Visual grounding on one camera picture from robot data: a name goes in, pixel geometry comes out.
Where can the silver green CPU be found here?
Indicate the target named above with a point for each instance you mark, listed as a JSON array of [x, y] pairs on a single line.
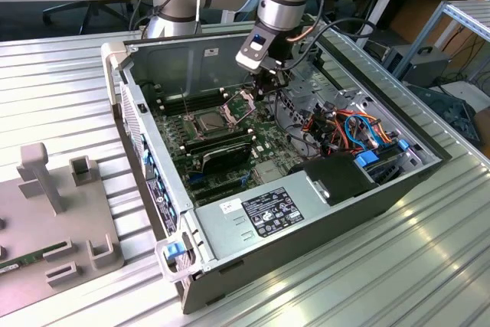
[[210, 122]]

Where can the black CPU socket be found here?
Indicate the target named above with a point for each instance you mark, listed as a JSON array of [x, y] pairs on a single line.
[[192, 128]]

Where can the silver drive cage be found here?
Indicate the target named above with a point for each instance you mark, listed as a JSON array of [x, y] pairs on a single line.
[[306, 91]]

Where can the green motherboard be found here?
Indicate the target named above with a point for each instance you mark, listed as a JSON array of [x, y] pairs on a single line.
[[268, 139]]

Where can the black RAM slot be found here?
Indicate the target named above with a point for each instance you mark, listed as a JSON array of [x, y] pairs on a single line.
[[177, 107], [174, 96], [222, 136], [224, 143]]

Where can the silver chipset heatsink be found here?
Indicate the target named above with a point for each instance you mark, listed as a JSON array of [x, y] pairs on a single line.
[[267, 172]]

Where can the black graphics card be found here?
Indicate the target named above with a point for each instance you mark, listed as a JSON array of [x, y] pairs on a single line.
[[226, 158]]

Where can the blue disk carrier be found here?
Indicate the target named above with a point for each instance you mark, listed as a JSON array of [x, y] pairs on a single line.
[[365, 160]]

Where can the brown cardboard sheet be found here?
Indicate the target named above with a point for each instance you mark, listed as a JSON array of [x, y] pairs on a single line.
[[413, 17]]

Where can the black expansion slot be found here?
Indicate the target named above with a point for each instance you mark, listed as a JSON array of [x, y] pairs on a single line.
[[212, 195], [218, 185]]

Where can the small blue drive latch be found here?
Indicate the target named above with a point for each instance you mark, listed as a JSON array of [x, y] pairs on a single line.
[[402, 144]]

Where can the blue expansion slot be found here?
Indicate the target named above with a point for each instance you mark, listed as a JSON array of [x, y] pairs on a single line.
[[195, 179]]

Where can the silver disk bay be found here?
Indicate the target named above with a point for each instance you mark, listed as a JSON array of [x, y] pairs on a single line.
[[390, 168]]

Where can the dark tinted plastic bin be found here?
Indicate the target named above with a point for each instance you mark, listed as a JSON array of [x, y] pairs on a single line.
[[440, 105]]

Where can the silver power supply unit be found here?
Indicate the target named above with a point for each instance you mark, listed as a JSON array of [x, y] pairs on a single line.
[[226, 235]]

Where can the grey open PC case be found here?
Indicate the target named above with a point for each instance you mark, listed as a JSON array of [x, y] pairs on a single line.
[[306, 250]]

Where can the black office chair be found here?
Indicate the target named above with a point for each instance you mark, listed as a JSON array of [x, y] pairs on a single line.
[[89, 5]]

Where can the brown cardboard box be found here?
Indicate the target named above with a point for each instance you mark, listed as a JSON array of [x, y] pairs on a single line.
[[483, 124]]

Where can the blue case latch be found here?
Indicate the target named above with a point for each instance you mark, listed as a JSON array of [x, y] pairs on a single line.
[[172, 250]]

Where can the grey parts rack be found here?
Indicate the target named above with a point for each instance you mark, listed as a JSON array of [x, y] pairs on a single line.
[[38, 220]]

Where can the green RAM stick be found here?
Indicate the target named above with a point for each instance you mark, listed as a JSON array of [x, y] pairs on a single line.
[[34, 256]]

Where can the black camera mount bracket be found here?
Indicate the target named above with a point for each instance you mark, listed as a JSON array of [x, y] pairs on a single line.
[[257, 43]]

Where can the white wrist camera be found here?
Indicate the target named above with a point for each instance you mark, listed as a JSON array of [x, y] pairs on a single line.
[[249, 59]]

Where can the aluminium frame shelf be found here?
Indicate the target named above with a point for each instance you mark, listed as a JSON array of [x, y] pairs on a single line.
[[471, 20]]

